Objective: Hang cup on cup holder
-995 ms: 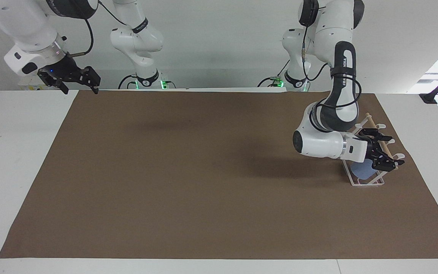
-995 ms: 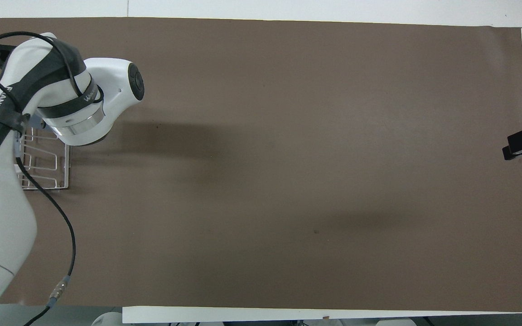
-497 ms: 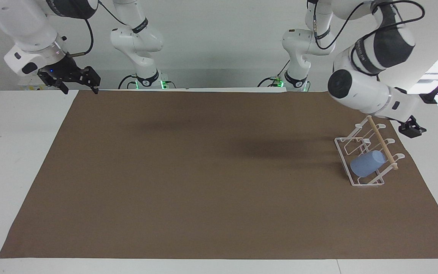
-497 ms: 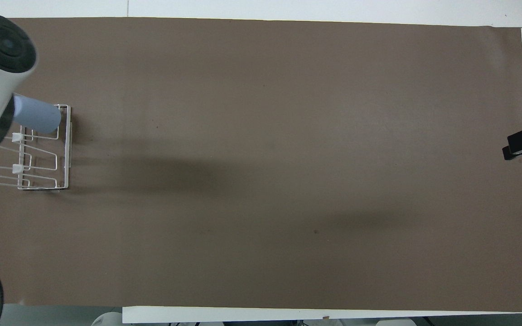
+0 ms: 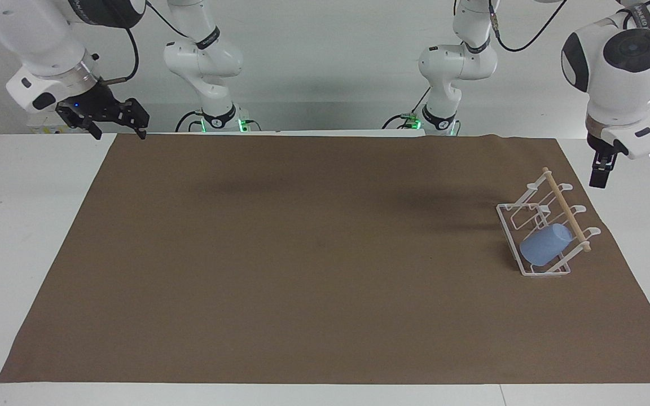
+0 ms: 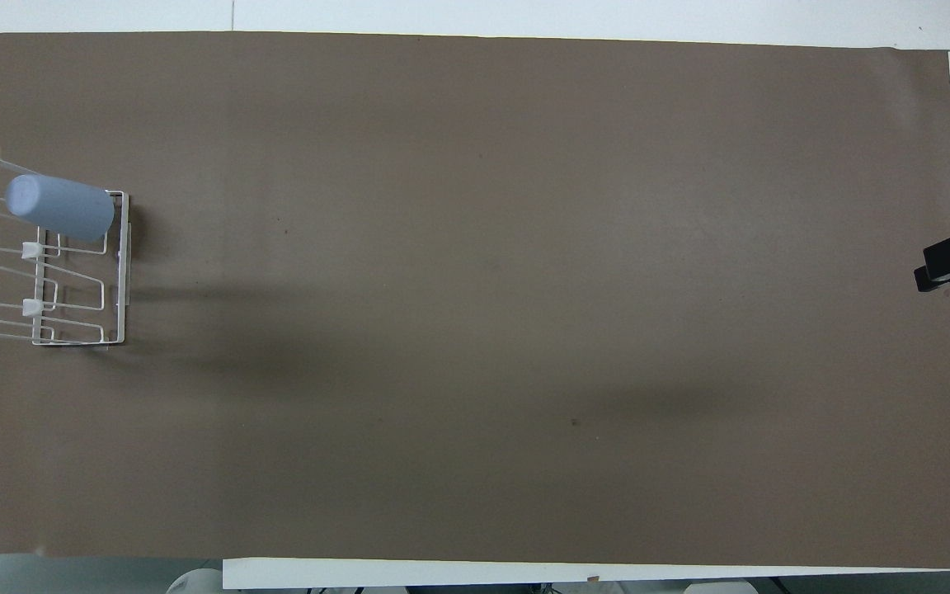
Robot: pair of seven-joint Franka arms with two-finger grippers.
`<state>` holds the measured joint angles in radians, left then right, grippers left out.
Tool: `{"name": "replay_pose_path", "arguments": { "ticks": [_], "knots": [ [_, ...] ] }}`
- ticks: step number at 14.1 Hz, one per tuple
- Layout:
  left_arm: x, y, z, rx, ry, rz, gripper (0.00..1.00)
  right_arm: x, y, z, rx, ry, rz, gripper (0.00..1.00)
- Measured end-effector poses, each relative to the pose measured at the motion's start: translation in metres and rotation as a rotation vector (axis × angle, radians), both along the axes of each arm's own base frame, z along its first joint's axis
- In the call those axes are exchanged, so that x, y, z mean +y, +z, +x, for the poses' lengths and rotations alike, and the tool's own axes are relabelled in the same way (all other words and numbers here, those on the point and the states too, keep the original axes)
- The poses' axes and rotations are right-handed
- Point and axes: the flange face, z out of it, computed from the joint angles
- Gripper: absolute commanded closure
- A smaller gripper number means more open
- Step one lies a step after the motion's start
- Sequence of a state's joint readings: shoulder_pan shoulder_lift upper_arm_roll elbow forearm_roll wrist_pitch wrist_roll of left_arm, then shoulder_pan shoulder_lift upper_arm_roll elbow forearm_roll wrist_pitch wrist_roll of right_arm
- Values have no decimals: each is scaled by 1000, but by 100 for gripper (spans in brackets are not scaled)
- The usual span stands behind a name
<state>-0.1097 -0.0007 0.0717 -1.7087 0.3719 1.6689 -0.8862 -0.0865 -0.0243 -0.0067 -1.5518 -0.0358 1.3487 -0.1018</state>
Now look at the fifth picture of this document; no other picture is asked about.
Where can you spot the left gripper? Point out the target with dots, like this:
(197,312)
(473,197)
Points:
(602,151)

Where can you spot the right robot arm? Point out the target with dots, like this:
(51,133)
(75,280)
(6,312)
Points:
(37,39)

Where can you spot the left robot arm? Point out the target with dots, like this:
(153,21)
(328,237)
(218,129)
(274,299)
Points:
(613,73)

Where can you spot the blue plastic cup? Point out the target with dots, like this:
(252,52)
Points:
(545,245)

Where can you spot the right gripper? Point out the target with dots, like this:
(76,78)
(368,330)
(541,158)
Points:
(89,100)

